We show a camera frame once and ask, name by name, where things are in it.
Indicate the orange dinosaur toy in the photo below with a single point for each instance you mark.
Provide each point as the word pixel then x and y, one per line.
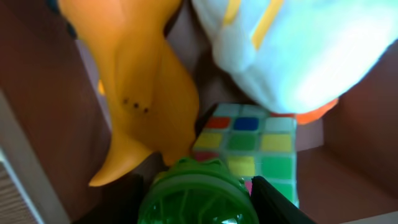
pixel 152 99

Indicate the white plush duck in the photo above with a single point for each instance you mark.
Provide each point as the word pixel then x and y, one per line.
pixel 298 57

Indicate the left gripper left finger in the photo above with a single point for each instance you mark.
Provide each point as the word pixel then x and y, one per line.
pixel 120 202

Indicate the green round disc toy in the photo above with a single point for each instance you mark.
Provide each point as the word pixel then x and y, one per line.
pixel 192 192

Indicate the white open cardboard box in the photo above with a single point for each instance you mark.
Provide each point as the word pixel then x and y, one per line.
pixel 55 133

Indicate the pastel rubik's cube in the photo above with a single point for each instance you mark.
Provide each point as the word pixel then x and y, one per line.
pixel 252 142

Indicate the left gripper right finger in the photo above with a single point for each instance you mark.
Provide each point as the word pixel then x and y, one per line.
pixel 272 207

